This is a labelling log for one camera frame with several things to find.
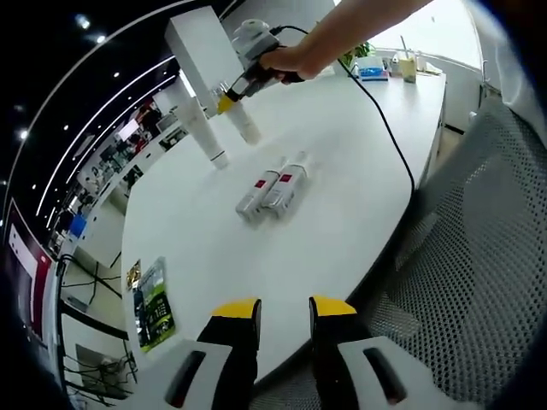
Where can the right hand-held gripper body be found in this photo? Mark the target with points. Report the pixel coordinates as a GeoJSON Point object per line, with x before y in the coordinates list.
{"type": "Point", "coordinates": [256, 40]}

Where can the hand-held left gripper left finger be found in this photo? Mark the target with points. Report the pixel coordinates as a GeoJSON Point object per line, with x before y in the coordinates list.
{"type": "Point", "coordinates": [231, 350]}

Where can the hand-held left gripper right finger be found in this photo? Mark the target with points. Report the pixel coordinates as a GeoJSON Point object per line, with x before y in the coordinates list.
{"type": "Point", "coordinates": [333, 354]}

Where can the clear skincare bottle red collar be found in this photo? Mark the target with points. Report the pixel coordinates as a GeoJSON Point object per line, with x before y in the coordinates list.
{"type": "Point", "coordinates": [245, 126]}

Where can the green black sachet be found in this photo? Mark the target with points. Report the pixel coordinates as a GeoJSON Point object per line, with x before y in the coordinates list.
{"type": "Point", "coordinates": [156, 307]}

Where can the white skincare bottle red label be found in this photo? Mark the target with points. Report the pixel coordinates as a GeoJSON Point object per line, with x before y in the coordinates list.
{"type": "Point", "coordinates": [256, 196]}
{"type": "Point", "coordinates": [284, 188]}

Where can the blue storage bin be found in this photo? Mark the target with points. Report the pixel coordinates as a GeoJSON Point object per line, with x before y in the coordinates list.
{"type": "Point", "coordinates": [79, 224]}

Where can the person's right hand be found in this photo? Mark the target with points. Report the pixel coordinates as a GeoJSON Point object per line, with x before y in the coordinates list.
{"type": "Point", "coordinates": [295, 64]}

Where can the white square pillar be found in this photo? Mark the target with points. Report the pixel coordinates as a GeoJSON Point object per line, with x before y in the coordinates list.
{"type": "Point", "coordinates": [192, 47]}

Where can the potted green plant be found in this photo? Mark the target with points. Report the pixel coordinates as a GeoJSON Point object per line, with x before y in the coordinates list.
{"type": "Point", "coordinates": [361, 51]}

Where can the blue white box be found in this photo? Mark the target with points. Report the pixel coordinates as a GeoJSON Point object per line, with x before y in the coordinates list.
{"type": "Point", "coordinates": [372, 70]}

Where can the gold brown sachet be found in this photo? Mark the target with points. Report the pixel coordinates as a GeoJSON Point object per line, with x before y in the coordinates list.
{"type": "Point", "coordinates": [133, 275]}

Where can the yellow drink cup with straw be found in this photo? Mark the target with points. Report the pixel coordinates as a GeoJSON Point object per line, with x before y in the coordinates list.
{"type": "Point", "coordinates": [408, 64]}

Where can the grey mesh office chair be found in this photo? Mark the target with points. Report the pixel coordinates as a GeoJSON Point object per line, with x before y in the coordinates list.
{"type": "Point", "coordinates": [470, 256]}

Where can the large red display screen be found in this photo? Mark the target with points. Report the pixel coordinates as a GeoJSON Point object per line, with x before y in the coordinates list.
{"type": "Point", "coordinates": [25, 265]}

